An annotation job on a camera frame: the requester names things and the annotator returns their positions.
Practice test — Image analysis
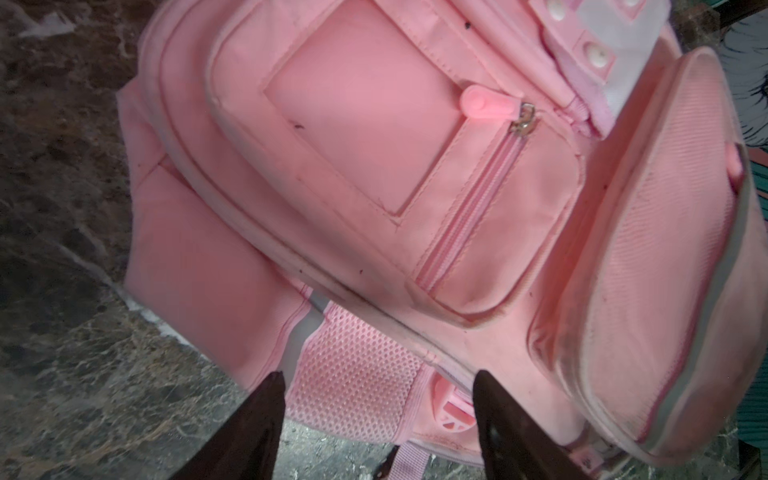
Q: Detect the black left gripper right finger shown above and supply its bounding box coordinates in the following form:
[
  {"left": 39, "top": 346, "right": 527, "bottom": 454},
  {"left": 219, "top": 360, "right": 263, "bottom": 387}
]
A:
[{"left": 472, "top": 370, "right": 589, "bottom": 480}]

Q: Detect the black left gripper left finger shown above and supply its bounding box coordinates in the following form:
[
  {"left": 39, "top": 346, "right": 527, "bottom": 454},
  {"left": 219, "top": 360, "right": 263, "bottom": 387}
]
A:
[{"left": 171, "top": 372, "right": 286, "bottom": 480}]

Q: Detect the pink student backpack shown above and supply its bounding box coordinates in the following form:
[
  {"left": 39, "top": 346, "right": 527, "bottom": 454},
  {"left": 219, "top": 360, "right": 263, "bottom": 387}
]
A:
[{"left": 118, "top": 1, "right": 767, "bottom": 479}]

